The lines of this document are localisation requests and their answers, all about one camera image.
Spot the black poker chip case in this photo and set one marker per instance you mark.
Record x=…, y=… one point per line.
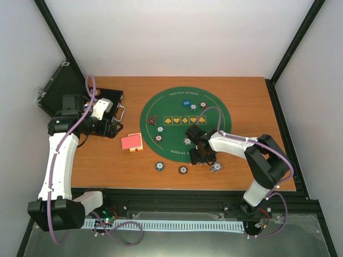
x=67, y=91

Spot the black aluminium frame rail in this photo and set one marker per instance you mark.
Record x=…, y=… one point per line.
x=125, y=202

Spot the light blue cable duct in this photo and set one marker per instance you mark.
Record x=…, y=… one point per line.
x=177, y=226

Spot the silver case handle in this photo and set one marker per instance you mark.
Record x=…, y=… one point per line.
x=122, y=113

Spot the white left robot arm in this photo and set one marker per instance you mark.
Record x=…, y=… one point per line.
x=56, y=209

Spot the blue small blind button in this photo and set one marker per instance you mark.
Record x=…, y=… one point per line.
x=186, y=103

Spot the triangular all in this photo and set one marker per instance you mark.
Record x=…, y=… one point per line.
x=152, y=120

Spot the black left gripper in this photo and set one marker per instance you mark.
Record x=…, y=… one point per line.
x=112, y=133

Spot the brown 100 chip stack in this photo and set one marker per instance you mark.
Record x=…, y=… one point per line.
x=183, y=170

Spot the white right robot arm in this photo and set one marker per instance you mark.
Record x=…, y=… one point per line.
x=267, y=162

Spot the round green poker mat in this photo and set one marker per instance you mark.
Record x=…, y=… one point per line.
x=176, y=119

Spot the red playing card deck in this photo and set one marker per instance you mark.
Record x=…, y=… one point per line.
x=133, y=142

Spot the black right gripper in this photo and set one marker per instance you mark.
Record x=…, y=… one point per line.
x=195, y=159

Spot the purple white chip stack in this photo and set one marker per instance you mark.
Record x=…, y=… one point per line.
x=216, y=167

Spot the blue 50 chip stack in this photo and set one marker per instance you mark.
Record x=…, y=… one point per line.
x=159, y=166

